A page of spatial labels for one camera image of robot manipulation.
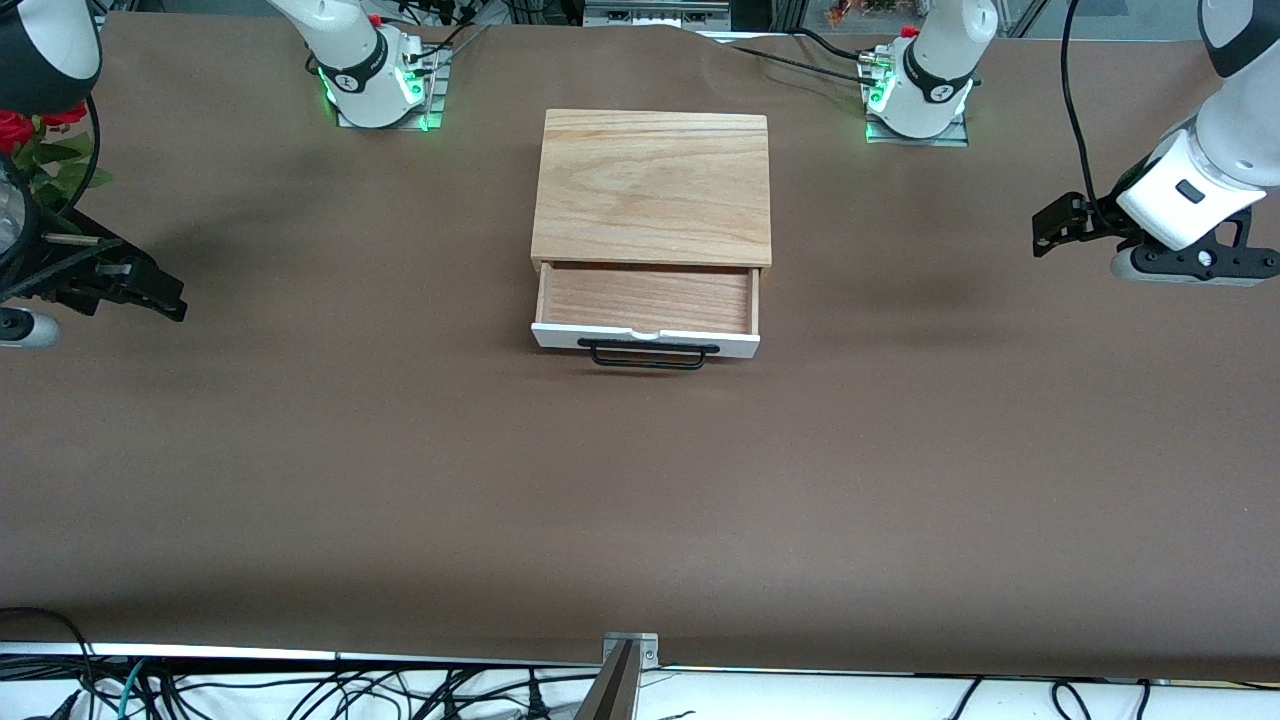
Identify teal cable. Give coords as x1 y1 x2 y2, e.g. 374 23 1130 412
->
115 660 151 720

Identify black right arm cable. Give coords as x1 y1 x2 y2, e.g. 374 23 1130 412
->
55 92 104 213

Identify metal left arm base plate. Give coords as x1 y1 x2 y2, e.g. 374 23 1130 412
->
864 112 970 149

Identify white-fronted drawer with black handle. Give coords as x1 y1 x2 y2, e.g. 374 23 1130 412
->
530 261 762 372

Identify brown table cover sheet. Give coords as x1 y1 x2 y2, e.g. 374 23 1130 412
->
0 12 1280 683

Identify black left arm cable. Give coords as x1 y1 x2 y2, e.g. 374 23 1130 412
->
1059 0 1129 237

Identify black base power cable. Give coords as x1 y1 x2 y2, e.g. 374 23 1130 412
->
728 28 891 79

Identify light wooden drawer cabinet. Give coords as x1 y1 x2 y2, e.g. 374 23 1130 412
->
530 108 774 272

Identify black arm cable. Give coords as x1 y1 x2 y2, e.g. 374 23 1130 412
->
1059 0 1129 237
55 92 104 213

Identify grey power strip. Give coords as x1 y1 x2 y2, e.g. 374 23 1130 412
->
584 0 733 30

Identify red roses with green leaves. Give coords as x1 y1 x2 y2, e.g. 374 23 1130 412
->
0 100 114 213

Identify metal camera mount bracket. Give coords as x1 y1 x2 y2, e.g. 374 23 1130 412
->
572 631 662 720

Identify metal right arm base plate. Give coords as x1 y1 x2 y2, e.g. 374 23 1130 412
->
335 42 453 132

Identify black looped floor cable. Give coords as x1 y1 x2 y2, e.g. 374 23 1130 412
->
0 606 99 691

